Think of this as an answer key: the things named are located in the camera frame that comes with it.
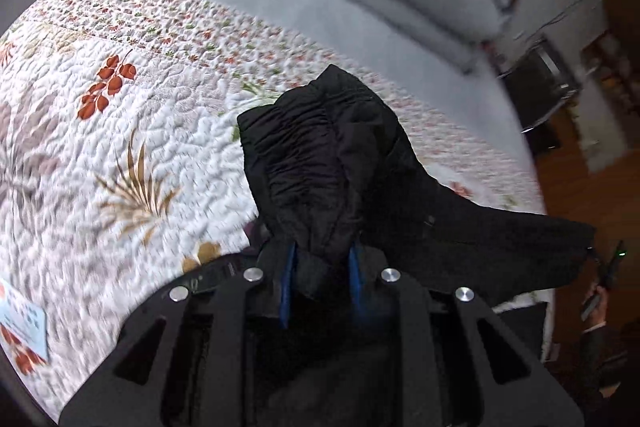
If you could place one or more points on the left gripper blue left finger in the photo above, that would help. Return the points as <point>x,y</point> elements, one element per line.
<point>288,271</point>

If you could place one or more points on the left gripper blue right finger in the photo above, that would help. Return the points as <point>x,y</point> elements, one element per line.
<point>371,301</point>

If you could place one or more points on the black pants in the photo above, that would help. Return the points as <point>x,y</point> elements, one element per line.
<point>331,168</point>

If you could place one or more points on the person's hand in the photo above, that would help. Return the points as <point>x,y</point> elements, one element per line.
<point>596,302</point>

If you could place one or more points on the white floral quilt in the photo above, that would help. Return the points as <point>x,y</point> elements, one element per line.
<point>121,161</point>

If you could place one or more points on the lower grey pillow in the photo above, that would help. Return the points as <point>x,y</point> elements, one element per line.
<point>422,30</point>

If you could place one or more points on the white paper label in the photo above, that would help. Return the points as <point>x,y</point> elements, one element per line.
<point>25,321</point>

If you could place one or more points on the black metal frame chair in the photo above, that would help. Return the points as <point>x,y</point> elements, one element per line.
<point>539,83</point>

